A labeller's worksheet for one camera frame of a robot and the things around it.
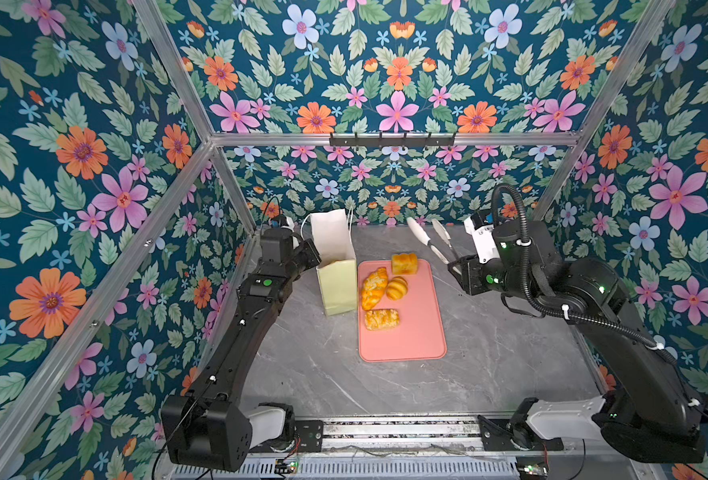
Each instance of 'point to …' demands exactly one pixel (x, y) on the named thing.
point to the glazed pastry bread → (380, 319)
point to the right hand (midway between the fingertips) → (454, 261)
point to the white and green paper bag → (330, 235)
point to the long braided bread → (372, 288)
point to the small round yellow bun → (397, 288)
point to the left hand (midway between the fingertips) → (320, 236)
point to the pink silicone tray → (421, 335)
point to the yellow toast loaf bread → (404, 264)
